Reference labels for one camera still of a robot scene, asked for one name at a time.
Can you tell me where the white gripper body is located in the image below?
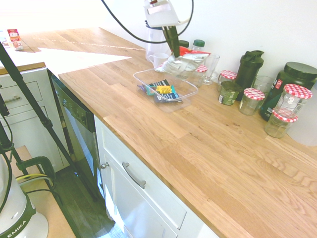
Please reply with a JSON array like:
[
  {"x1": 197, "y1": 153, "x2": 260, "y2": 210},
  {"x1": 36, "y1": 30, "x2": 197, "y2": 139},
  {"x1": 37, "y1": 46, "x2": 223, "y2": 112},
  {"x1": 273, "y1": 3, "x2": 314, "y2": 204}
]
[{"x1": 143, "y1": 0, "x2": 183, "y2": 28}]

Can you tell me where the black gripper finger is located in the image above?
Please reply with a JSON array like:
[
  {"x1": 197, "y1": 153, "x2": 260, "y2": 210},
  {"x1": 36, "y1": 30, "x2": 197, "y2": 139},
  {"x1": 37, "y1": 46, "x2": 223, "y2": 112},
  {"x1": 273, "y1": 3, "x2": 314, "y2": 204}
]
[
  {"x1": 170, "y1": 24, "x2": 181, "y2": 58},
  {"x1": 161, "y1": 25, "x2": 175, "y2": 54}
]

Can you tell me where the red honey BBQ chip bag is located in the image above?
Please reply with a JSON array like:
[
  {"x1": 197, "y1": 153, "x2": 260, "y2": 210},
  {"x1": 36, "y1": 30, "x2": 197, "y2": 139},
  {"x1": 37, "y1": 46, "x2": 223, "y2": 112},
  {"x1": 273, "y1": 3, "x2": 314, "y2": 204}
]
[{"x1": 154, "y1": 45, "x2": 211, "y2": 80}]

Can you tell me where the clear plastic container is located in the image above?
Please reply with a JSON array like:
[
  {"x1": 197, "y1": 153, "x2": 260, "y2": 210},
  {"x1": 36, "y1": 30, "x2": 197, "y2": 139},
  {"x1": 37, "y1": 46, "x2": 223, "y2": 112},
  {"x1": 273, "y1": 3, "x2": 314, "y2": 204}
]
[{"x1": 133, "y1": 67, "x2": 200, "y2": 114}]

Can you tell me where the clear water pitcher blue lid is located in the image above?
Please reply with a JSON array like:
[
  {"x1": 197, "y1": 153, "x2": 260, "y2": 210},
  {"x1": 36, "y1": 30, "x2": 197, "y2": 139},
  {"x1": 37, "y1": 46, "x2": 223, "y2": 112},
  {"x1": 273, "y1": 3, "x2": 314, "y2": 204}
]
[{"x1": 144, "y1": 21, "x2": 174, "y2": 63}]

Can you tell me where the clear bottle green lid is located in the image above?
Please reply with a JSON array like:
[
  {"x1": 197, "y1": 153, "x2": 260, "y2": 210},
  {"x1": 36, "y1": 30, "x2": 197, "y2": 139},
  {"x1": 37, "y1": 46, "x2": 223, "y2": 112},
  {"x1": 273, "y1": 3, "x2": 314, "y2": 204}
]
[{"x1": 191, "y1": 39, "x2": 206, "y2": 53}]

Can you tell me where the white ceramic mug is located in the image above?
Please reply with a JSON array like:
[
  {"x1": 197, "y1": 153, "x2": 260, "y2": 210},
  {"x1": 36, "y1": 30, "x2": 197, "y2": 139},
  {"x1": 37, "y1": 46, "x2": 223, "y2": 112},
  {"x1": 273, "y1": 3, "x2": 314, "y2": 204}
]
[{"x1": 148, "y1": 52, "x2": 172, "y2": 69}]

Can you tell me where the small jar red checkered lid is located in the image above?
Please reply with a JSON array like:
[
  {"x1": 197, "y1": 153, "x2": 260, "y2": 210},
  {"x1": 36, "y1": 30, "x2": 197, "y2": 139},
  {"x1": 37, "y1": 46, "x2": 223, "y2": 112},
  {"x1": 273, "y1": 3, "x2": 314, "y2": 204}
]
[{"x1": 192, "y1": 64, "x2": 209, "y2": 88}]

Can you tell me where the black striped snack bar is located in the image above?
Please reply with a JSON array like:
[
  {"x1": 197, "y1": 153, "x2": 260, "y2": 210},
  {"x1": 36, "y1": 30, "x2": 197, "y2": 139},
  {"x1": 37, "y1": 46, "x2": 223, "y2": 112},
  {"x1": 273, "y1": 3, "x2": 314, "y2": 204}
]
[{"x1": 148, "y1": 79, "x2": 171, "y2": 88}]

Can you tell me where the tall glass mug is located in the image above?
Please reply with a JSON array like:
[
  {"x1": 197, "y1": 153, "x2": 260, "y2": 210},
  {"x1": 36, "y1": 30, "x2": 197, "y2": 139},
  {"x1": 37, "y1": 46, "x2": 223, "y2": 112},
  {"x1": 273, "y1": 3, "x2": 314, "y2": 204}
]
[{"x1": 202, "y1": 53, "x2": 221, "y2": 86}]

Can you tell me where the teal yellow snack bar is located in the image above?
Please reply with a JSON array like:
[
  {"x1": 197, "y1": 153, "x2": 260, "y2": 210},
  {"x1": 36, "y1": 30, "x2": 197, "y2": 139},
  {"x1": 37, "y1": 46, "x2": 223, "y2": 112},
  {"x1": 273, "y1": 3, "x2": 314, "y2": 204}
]
[{"x1": 144, "y1": 84, "x2": 176, "y2": 96}]

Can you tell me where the dark blue snack bar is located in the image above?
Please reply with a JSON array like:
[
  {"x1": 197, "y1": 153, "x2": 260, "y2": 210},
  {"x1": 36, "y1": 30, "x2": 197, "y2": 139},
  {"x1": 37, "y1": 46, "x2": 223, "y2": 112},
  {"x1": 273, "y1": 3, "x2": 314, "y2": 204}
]
[{"x1": 152, "y1": 92, "x2": 184, "y2": 105}]

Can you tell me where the short jar red checkered lid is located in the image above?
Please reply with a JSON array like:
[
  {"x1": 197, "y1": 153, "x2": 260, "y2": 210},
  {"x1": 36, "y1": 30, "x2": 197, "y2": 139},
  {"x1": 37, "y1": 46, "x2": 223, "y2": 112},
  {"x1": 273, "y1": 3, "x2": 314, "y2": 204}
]
[{"x1": 217, "y1": 70, "x2": 238, "y2": 92}]

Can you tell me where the black shaker bottle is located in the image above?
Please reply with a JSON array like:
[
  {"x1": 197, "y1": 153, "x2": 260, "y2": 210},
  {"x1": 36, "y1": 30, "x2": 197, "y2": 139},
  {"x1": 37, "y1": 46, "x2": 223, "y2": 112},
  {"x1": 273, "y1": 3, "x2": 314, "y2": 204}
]
[{"x1": 234, "y1": 50, "x2": 265, "y2": 102}]

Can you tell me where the round jar red checkered lid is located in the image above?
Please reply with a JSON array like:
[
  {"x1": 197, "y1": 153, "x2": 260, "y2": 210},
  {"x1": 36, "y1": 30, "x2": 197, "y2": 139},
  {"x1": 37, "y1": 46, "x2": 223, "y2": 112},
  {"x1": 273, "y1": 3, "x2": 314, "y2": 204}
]
[{"x1": 238, "y1": 88, "x2": 266, "y2": 116}]

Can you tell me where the clear drinking glass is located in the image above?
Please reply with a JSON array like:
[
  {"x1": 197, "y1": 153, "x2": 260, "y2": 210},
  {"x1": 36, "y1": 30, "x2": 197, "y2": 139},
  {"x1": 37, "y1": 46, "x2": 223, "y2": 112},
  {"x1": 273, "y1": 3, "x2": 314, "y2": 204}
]
[{"x1": 252, "y1": 74, "x2": 276, "y2": 110}]

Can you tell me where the large black protein tub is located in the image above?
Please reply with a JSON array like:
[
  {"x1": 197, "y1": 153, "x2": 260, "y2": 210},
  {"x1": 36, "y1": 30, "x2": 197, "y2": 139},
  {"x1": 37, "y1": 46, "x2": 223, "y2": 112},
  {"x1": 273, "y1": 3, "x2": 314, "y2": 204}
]
[{"x1": 259, "y1": 61, "x2": 317, "y2": 122}]

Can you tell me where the black steel dishwasher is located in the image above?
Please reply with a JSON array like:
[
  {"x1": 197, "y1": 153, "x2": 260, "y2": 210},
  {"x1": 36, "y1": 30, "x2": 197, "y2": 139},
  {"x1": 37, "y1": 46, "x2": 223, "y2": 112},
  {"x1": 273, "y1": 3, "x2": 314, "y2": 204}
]
[{"x1": 50, "y1": 73, "x2": 100, "y2": 200}]

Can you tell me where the big jar red checkered lid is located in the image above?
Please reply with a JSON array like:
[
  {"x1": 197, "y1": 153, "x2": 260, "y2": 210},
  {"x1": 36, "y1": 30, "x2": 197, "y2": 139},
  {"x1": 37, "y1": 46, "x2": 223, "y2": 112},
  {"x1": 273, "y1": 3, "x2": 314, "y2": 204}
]
[{"x1": 274, "y1": 84, "x2": 314, "y2": 118}]

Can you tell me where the faceted jar red checkered lid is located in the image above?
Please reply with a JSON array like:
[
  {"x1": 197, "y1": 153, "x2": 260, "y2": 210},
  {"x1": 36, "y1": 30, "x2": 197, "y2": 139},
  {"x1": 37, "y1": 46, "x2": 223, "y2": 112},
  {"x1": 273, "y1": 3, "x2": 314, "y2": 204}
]
[{"x1": 264, "y1": 108, "x2": 299, "y2": 139}]

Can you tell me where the red white carton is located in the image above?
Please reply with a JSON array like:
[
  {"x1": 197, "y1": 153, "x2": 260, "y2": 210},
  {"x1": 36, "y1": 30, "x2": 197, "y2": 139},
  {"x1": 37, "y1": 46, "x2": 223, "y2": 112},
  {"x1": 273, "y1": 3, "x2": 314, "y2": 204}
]
[{"x1": 7, "y1": 28, "x2": 24, "y2": 52}]

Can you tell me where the white drawer cabinet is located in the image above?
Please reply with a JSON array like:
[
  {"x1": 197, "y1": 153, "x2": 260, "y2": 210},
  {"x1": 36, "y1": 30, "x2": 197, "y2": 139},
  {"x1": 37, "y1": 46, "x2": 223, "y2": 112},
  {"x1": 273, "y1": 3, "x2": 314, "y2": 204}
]
[{"x1": 0, "y1": 66, "x2": 70, "y2": 173}]

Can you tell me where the white cabinet under counter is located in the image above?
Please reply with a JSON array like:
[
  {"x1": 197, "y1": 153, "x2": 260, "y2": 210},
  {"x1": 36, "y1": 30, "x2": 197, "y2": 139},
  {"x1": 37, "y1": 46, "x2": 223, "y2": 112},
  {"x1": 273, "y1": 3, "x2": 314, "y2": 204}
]
[{"x1": 94, "y1": 115, "x2": 220, "y2": 238}]

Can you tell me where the green clamp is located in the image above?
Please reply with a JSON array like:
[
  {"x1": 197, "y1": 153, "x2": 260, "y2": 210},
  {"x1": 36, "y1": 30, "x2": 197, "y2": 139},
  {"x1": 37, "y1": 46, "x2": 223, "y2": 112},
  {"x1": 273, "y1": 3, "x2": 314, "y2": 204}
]
[{"x1": 15, "y1": 155, "x2": 57, "y2": 193}]

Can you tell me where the silver bar drawer handle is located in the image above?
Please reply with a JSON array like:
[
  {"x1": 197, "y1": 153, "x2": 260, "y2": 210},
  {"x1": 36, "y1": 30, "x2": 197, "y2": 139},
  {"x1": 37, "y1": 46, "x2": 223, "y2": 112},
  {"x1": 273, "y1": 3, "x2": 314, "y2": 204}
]
[{"x1": 121, "y1": 162, "x2": 147, "y2": 190}]

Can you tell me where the black camera tripod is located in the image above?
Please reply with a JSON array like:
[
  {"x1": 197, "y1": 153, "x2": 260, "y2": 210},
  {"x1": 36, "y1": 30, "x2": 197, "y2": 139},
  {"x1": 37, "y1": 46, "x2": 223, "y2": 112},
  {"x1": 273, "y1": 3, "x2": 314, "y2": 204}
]
[{"x1": 0, "y1": 42, "x2": 99, "y2": 202}]

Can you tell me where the brass drawer handle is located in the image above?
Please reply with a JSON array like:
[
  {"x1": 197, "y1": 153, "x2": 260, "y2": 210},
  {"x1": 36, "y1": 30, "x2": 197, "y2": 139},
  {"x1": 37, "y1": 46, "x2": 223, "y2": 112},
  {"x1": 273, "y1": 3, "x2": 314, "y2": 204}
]
[{"x1": 3, "y1": 96, "x2": 22, "y2": 104}]

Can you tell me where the yellow cable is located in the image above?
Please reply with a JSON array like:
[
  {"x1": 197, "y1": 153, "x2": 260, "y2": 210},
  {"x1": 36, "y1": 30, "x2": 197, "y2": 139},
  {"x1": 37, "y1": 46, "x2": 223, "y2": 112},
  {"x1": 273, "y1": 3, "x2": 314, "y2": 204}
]
[{"x1": 15, "y1": 173, "x2": 54, "y2": 188}]

